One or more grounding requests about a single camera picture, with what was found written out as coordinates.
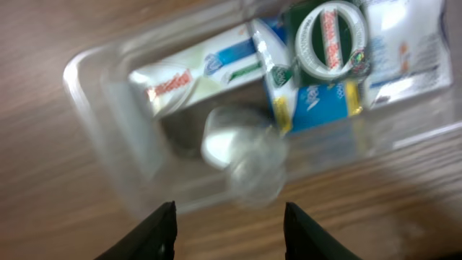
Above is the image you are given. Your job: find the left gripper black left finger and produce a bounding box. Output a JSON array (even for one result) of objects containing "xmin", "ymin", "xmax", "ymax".
[{"xmin": 96, "ymin": 201, "xmax": 178, "ymax": 260}]

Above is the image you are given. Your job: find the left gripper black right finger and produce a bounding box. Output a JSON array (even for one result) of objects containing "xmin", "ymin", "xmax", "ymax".
[{"xmin": 284, "ymin": 202, "xmax": 360, "ymax": 260}]

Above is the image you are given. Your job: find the small clear white bottle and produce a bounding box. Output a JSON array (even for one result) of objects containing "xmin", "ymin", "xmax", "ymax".
[{"xmin": 201, "ymin": 105, "xmax": 289, "ymax": 208}]

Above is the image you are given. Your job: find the blue yellow VapoDrops box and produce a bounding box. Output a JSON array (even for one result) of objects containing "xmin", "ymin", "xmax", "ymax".
[{"xmin": 250, "ymin": 17, "xmax": 362, "ymax": 134}]

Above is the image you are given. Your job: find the clear plastic container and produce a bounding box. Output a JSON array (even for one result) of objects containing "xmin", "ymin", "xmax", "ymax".
[{"xmin": 63, "ymin": 1, "xmax": 461, "ymax": 218}]

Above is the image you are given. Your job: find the white red medicine box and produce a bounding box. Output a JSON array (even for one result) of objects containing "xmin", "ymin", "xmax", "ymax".
[{"xmin": 128, "ymin": 23, "xmax": 263, "ymax": 118}]

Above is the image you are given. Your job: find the dark green round-label box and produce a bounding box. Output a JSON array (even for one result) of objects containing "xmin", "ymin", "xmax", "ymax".
[{"xmin": 282, "ymin": 0, "xmax": 371, "ymax": 87}]

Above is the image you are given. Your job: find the white Beiersdorf plaster box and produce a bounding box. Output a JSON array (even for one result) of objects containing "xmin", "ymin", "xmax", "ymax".
[{"xmin": 361, "ymin": 0, "xmax": 453, "ymax": 109}]

